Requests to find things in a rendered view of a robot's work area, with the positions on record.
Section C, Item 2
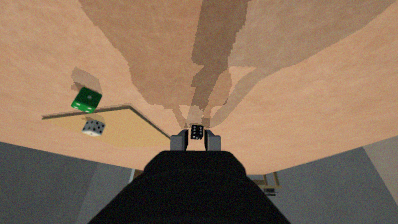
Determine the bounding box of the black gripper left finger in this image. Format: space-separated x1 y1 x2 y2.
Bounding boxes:
170 129 188 150

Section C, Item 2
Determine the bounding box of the white die with black pips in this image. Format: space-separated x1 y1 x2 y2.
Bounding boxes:
82 120 106 136

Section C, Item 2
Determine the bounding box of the green die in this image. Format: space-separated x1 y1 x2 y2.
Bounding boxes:
71 87 102 113

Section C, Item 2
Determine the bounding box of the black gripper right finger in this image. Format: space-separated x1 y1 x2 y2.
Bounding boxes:
204 129 221 151

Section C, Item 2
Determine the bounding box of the tan square mat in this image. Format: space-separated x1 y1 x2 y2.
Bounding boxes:
41 106 170 148

